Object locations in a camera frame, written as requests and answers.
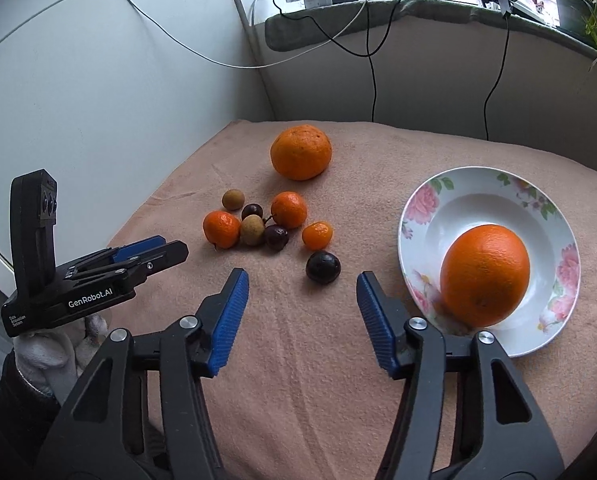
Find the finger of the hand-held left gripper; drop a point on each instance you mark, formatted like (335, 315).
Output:
(171, 252)
(143, 245)

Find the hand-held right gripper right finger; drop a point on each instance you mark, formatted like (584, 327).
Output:
(376, 320)

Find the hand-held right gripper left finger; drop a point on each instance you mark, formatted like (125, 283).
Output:
(231, 310)

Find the small mandarin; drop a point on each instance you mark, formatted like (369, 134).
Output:
(289, 209)
(221, 230)

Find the dark purple plum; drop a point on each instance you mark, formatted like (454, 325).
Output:
(323, 267)

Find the brown longan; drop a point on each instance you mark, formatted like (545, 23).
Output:
(233, 199)
(252, 230)

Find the orange kumquat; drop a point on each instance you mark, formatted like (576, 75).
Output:
(318, 235)

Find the white floral plate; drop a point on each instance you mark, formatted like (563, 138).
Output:
(468, 200)

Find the large bumpy tangerine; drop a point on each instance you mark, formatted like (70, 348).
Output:
(301, 152)

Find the person's left forearm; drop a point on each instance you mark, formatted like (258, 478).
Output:
(21, 410)

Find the person's left hand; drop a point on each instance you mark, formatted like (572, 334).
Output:
(53, 355)

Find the dark red cherry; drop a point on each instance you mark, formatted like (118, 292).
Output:
(253, 209)
(276, 237)

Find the peach fleece blanket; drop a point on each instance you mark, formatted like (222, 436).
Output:
(298, 385)

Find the large smooth orange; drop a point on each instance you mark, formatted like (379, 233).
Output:
(483, 275)

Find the grey windowsill mat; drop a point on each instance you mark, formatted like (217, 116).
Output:
(428, 10)

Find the potted green plant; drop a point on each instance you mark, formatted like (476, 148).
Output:
(571, 10)

